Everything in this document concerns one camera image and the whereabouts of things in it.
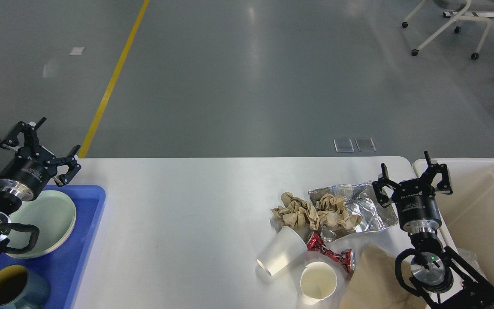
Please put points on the upright white paper cup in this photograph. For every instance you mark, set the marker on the upright white paper cup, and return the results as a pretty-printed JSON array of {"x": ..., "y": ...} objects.
[{"x": 318, "y": 282}]

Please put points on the floor outlet cover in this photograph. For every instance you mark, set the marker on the floor outlet cover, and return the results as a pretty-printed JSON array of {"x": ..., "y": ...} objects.
[
  {"x": 365, "y": 144},
  {"x": 343, "y": 145}
]

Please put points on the floor outlet cover left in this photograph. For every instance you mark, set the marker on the floor outlet cover left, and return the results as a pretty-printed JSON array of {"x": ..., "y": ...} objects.
[{"x": 343, "y": 145}]

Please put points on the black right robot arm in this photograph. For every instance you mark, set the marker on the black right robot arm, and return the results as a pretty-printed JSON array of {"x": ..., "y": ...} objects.
[{"x": 429, "y": 270}]

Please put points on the brown paper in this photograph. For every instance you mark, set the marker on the brown paper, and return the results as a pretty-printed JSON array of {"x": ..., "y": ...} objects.
[
  {"x": 333, "y": 213},
  {"x": 296, "y": 213}
]

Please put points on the red foil wrapper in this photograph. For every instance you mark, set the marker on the red foil wrapper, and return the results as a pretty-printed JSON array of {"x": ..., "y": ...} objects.
[{"x": 346, "y": 257}]

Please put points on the white plastic bin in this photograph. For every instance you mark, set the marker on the white plastic bin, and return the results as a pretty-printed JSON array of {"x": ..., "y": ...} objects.
[{"x": 468, "y": 213}]

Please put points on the tipped white paper cup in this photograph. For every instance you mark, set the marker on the tipped white paper cup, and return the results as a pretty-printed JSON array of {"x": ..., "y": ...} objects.
[{"x": 283, "y": 249}]

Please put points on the brown paper bag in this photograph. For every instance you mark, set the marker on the brown paper bag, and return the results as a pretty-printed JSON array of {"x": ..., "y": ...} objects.
[{"x": 374, "y": 285}]

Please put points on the light green plate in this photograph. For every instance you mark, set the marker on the light green plate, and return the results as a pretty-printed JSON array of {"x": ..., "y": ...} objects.
[{"x": 49, "y": 198}]

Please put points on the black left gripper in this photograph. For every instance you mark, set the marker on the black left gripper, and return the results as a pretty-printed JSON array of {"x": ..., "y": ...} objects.
[{"x": 24, "y": 176}]

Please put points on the yellow plate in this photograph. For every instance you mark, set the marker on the yellow plate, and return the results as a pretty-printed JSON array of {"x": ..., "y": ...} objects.
[{"x": 55, "y": 227}]

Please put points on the white office chair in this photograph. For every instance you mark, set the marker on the white office chair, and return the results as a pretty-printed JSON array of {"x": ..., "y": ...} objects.
[{"x": 460, "y": 11}]

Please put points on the floor outlet cover right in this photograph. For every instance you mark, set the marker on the floor outlet cover right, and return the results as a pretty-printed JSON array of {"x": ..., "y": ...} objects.
[{"x": 365, "y": 144}]

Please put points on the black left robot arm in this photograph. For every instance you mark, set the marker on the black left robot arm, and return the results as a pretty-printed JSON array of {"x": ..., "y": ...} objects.
[{"x": 16, "y": 238}]

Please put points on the blue plastic tray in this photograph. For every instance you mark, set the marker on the blue plastic tray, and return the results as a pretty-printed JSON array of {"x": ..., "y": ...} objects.
[{"x": 64, "y": 267}]

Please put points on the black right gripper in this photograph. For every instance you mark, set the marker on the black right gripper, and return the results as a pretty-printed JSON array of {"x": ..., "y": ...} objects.
[{"x": 418, "y": 206}]

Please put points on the silver foil bag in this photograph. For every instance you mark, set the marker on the silver foil bag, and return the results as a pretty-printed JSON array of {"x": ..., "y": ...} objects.
[{"x": 360, "y": 199}]

